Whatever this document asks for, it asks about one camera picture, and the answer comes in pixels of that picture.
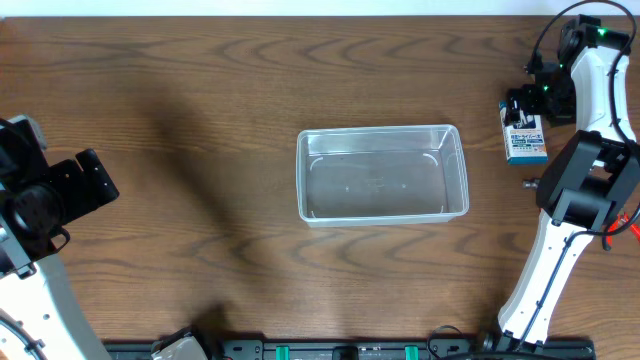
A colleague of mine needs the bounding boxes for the blue white screw box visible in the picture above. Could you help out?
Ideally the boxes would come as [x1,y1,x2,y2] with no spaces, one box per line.
[499,101,548,165]

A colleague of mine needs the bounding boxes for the small claw hammer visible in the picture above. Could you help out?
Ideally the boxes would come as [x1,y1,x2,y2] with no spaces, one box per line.
[522,178,540,190]

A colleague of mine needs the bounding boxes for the clear plastic container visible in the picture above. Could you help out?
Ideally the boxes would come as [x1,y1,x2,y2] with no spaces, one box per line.
[296,124,470,227]

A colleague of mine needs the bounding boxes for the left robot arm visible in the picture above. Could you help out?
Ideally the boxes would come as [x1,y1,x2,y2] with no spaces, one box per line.
[1,115,119,359]

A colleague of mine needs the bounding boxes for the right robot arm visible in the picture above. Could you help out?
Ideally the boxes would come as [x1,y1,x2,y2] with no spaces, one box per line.
[483,15,639,353]

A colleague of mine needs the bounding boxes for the red handled pliers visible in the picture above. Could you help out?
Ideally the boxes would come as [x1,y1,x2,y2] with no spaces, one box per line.
[601,212,640,252]

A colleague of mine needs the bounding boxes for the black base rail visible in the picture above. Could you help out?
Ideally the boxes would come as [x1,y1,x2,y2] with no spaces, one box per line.
[104,337,597,360]

